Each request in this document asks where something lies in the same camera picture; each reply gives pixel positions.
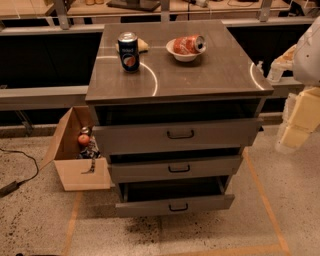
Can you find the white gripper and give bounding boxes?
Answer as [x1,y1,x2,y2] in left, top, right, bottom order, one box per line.
[267,45,320,154]

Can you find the red coke can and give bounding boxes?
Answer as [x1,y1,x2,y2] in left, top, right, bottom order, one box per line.
[173,35,206,55]

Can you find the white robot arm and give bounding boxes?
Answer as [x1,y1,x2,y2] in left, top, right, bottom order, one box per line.
[267,17,320,153]

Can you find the white paper bowl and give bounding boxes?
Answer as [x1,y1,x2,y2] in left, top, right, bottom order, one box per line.
[166,39,206,62]

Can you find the blue pepsi can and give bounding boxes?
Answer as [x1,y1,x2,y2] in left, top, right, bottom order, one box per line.
[118,32,140,72]

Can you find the grey drawer cabinet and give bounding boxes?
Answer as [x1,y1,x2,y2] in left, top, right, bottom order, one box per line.
[85,19,275,219]

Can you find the middle grey drawer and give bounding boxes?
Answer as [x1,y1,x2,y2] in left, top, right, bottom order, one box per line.
[109,155,242,183]

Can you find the grey drawer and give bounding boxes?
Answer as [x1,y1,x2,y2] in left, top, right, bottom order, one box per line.
[116,176,235,217]
[93,118,261,156]
[109,155,242,183]

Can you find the top grey drawer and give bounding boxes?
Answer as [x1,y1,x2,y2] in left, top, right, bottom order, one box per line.
[93,118,261,156]

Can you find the tan sponge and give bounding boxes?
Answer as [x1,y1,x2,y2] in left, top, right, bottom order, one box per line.
[116,38,149,53]

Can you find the bottom grey drawer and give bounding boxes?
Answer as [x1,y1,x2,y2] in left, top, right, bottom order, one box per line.
[116,176,235,217]

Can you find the snack bags in box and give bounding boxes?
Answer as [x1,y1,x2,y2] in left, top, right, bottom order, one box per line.
[78,126,100,174]

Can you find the red apple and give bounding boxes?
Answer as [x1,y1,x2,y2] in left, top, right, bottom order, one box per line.
[78,134,90,146]

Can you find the cardboard box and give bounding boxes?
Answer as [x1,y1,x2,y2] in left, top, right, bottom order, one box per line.
[40,106,111,191]

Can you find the black power cable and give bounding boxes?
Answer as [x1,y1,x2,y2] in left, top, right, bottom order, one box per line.
[0,147,40,198]

